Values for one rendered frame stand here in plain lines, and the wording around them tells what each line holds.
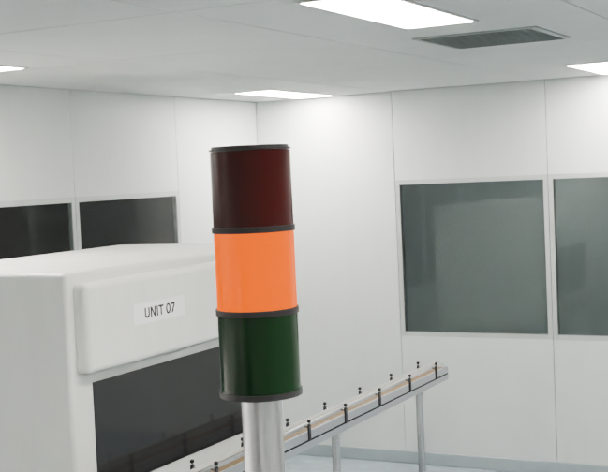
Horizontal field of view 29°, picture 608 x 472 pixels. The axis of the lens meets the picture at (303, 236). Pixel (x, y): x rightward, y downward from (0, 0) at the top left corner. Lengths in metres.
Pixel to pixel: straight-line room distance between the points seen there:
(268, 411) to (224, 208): 0.13
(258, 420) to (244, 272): 0.09
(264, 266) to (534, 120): 8.24
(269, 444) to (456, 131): 8.41
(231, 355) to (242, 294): 0.04
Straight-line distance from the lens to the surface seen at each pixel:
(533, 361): 9.05
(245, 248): 0.69
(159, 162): 8.60
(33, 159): 7.51
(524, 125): 8.93
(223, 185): 0.70
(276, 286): 0.70
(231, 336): 0.70
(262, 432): 0.72
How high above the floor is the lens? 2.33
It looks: 3 degrees down
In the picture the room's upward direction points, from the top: 3 degrees counter-clockwise
